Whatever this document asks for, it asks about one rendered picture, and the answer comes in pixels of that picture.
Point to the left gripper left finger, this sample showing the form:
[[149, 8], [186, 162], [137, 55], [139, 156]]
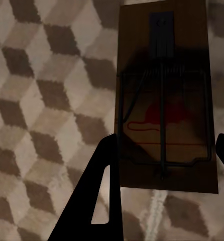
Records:
[[74, 223]]

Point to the mousetrap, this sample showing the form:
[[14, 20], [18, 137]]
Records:
[[163, 110]]

